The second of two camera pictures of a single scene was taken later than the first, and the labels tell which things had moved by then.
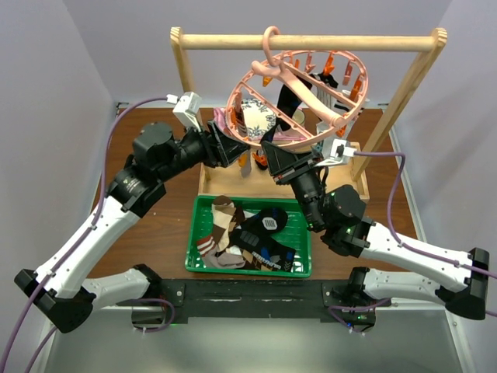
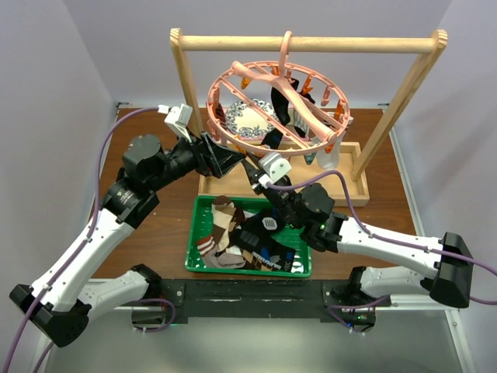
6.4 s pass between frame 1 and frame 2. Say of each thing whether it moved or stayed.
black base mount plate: stayed
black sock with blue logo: stayed
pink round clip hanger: moved
